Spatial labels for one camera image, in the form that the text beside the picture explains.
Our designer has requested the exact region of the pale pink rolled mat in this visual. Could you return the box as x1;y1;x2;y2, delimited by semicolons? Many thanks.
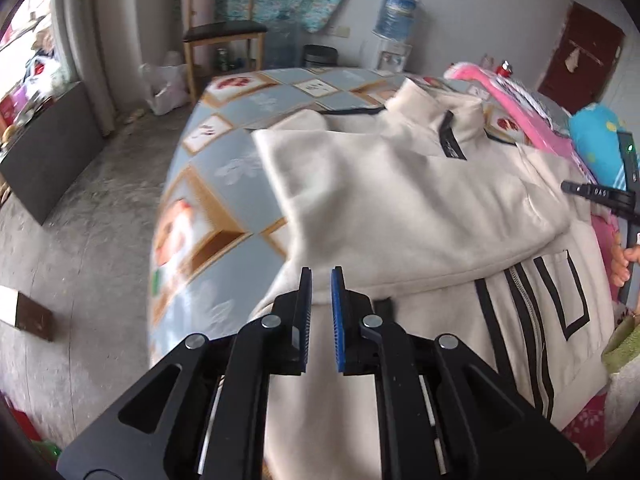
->
181;0;219;66

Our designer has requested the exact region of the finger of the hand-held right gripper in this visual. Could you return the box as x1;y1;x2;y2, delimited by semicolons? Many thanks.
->
561;180;633;206

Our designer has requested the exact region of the blue patterned bedsheet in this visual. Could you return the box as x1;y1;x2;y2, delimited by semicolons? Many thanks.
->
147;66;531;376

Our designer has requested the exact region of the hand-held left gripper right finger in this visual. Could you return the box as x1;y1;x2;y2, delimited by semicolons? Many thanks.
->
331;266;587;480

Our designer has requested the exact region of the white water dispenser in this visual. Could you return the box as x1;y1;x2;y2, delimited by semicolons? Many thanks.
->
372;35;413;73

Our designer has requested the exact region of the clutter of colourful goods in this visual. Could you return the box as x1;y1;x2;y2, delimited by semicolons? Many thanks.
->
0;10;68;148

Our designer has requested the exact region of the wooden chair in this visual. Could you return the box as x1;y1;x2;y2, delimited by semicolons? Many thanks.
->
180;0;268;106

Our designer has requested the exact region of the cream zip jacket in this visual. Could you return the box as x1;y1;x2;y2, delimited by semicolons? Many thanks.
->
252;78;617;480

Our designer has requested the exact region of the person's right hand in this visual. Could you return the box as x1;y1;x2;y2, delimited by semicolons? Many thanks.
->
611;242;640;289

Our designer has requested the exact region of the red and green bag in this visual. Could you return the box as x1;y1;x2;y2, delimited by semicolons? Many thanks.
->
0;400;61;466

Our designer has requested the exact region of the blue dotted pillow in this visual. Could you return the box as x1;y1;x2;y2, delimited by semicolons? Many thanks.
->
567;102;640;191

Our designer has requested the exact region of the grey board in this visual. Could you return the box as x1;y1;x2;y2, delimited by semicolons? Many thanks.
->
0;80;107;226

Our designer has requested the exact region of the black trash bin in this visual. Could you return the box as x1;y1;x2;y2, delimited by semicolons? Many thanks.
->
301;45;338;68

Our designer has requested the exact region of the dark red door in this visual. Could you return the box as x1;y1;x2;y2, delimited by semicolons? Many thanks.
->
537;1;626;116

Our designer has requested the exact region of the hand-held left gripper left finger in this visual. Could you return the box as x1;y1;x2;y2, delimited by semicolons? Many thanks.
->
56;266;313;480

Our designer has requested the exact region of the wooden block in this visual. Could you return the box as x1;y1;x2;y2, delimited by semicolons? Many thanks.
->
0;285;55;343

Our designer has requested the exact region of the white plastic bag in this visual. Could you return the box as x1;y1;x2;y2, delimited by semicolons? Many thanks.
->
140;52;193;116

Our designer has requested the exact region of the pink floral blanket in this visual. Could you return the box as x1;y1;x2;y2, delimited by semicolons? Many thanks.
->
445;61;631;466

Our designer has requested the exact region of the grey curtain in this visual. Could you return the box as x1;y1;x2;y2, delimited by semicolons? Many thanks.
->
52;0;146;136

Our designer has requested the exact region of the clear plastic container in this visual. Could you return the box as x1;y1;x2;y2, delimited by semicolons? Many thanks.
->
265;15;301;68

